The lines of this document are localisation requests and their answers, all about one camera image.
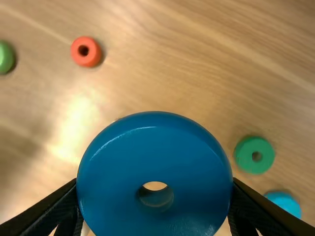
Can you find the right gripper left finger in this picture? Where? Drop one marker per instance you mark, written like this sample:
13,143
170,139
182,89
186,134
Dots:
49,216

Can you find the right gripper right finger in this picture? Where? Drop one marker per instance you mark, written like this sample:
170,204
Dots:
258,214

